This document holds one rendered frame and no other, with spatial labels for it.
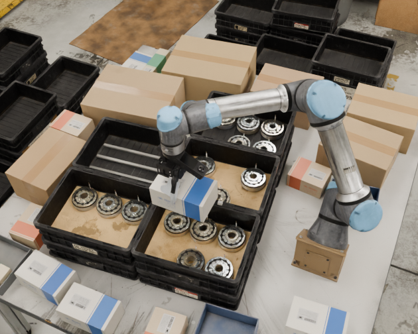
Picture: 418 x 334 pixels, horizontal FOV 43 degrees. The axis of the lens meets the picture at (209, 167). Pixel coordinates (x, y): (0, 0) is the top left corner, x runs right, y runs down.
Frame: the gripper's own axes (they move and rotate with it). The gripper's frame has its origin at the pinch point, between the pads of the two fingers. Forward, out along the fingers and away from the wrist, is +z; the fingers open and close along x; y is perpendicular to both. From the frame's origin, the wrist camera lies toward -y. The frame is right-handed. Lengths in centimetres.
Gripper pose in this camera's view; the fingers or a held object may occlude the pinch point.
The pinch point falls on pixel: (184, 189)
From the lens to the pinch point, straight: 180.0
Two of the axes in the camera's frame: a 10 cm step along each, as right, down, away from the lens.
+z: 0.4, 6.5, 7.6
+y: -9.1, -3.0, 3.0
